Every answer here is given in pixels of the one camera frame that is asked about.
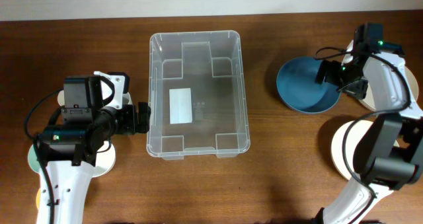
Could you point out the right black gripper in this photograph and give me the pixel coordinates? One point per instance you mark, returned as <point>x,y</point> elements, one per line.
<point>357,90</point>

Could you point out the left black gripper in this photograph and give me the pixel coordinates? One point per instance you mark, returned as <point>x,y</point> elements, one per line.
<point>131,126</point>

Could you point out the dark blue bowl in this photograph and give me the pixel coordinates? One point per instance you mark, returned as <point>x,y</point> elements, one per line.
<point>298,90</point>

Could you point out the white cup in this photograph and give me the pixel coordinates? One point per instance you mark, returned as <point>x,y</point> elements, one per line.
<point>126,99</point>
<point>61,99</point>

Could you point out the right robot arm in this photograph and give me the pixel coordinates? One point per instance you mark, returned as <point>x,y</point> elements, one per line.
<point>389,155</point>

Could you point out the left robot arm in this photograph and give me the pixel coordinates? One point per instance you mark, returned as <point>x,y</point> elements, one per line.
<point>67,151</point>

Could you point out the white bowl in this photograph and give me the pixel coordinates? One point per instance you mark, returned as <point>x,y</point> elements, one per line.
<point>105,159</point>

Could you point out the white paper label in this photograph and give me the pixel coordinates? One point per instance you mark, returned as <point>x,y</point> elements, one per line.
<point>180,106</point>

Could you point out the clear plastic storage bin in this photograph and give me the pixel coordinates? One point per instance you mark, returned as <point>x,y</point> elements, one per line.
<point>210,64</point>

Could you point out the light green bowl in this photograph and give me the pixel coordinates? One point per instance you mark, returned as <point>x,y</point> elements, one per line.
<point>32,160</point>

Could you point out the yellow bowl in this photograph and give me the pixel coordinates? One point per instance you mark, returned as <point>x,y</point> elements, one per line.
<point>38,195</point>

